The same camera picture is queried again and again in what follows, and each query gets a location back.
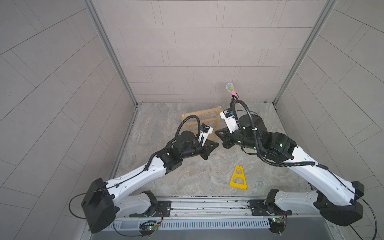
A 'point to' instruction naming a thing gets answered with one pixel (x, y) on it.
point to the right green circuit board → (276, 224)
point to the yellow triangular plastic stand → (235, 175)
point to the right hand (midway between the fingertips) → (214, 133)
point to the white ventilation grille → (133, 224)
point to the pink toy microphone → (230, 87)
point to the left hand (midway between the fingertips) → (220, 146)
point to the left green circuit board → (148, 228)
